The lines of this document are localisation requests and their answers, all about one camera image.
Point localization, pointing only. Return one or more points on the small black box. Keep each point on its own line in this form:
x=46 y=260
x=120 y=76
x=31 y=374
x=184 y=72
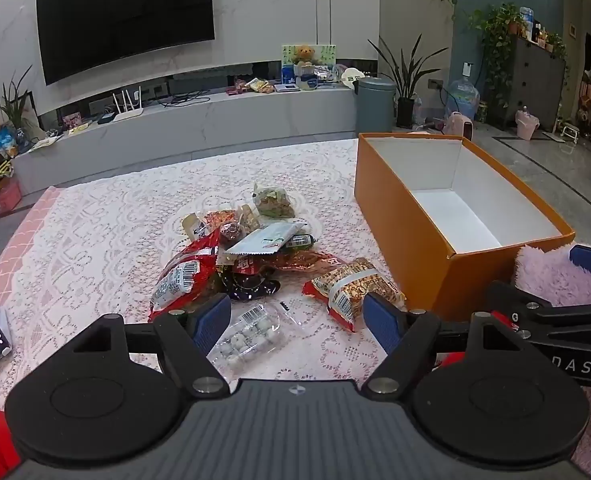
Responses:
x=106 y=118

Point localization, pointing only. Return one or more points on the white lace tablecloth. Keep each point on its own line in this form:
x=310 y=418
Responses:
x=100 y=240

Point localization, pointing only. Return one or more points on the grey drawer cabinet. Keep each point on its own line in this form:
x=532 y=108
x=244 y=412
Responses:
x=535 y=85

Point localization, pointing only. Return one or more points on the pink checked mat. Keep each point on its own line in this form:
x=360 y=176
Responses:
x=20 y=240

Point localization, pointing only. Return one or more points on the long-leaf plant in black pot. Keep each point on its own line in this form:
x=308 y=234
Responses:
x=405 y=110

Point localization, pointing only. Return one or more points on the orange patterned snack packet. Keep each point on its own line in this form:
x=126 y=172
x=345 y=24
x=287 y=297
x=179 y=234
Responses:
x=223 y=216

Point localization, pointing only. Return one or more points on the orange cardboard box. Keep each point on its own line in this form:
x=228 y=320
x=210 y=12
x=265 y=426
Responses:
x=400 y=200

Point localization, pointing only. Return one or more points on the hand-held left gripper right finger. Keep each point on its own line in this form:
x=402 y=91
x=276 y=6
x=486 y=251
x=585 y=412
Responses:
x=383 y=322

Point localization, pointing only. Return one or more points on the trailing pothos plant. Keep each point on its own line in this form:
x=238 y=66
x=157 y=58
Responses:
x=495 y=45

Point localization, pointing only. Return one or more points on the blue water jug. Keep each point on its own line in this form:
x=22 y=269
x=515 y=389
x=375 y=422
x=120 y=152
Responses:
x=463 y=100

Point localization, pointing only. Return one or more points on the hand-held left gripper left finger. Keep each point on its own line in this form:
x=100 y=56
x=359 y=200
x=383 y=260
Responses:
x=213 y=322

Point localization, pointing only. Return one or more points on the grey-blue trash can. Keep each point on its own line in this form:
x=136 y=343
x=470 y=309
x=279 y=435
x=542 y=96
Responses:
x=375 y=105

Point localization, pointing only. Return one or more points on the green picture board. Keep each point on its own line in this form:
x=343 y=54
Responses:
x=328 y=55

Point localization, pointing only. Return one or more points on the dark red clear snack packet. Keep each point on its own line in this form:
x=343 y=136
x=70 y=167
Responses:
x=233 y=231

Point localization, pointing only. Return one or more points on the green-topped bean snack packet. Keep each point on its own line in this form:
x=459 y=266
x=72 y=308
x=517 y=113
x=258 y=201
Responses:
x=274 y=202

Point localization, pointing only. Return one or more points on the thin-leaf potted plant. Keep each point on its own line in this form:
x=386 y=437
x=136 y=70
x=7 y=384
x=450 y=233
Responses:
x=15 y=105

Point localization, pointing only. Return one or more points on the white step stool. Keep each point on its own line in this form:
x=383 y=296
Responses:
x=569 y=132

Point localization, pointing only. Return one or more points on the red barcode snack packet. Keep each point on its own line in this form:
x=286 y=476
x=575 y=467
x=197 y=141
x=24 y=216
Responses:
x=185 y=275

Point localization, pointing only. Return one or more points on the pink bucket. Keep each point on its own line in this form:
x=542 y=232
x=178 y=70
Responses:
x=528 y=125

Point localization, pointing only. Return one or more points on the small colourful snack packets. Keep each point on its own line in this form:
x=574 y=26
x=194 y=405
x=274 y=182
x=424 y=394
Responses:
x=255 y=86

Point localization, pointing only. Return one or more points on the black flat television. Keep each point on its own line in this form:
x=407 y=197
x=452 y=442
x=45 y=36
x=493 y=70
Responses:
x=125 y=15

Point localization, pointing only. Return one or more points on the yellow striped snack packet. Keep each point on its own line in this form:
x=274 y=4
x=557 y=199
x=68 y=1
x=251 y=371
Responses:
x=348 y=285

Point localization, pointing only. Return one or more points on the white silver snack packet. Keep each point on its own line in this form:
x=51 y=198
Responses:
x=268 y=237

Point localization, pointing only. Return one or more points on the white router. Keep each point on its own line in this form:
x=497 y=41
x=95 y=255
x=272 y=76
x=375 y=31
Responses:
x=128 y=115

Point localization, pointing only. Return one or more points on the grey marble television console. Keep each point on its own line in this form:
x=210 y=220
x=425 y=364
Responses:
x=200 y=130

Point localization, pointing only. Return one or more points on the clear packet of white balls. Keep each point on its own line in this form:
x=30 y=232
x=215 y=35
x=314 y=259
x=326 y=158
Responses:
x=249 y=340

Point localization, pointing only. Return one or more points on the brown teddy bear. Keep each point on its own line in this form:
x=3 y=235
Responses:
x=305 y=55

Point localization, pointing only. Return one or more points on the dark foil snack packet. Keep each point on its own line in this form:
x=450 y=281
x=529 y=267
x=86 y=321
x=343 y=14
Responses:
x=250 y=287

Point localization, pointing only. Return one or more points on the green tube snack packet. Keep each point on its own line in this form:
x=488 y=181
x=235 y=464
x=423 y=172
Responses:
x=301 y=241

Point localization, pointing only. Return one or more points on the blue snack bag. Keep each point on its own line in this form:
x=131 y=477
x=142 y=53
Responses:
x=5 y=142

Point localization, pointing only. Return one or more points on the pink card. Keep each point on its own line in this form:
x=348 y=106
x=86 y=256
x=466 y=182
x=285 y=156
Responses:
x=71 y=120

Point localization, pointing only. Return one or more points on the red foil snack packet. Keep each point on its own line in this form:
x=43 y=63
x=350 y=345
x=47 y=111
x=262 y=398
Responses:
x=300 y=261

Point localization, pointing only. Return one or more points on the pink small heater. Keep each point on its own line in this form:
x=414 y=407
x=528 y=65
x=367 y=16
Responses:
x=463 y=127

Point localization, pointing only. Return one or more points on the pink storage box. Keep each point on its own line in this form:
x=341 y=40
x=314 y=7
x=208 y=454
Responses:
x=2 y=200

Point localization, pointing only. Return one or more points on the beige labelled snack packet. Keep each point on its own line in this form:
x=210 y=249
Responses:
x=194 y=225

